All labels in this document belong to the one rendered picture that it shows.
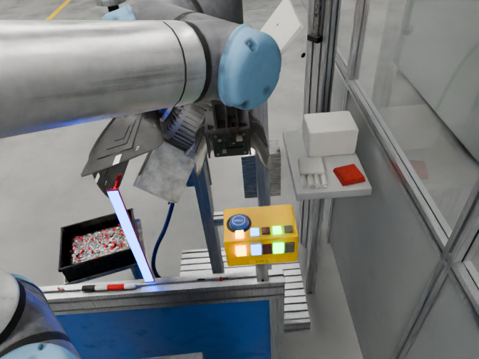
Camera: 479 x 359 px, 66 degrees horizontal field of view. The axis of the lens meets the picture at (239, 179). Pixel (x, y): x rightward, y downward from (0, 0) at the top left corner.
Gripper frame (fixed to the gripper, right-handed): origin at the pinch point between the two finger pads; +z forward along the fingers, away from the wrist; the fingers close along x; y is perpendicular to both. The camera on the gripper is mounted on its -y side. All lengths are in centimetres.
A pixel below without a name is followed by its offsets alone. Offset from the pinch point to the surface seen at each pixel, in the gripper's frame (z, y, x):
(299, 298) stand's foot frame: 115, -39, 23
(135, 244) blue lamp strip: 21.0, -0.8, -24.9
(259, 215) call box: 15.7, -2.0, 4.7
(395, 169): 25, -25, 45
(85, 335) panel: 60, 0, -50
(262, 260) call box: 23.0, 4.9, 4.5
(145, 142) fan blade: 2.7, -15.6, -20.4
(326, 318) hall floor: 123, -32, 35
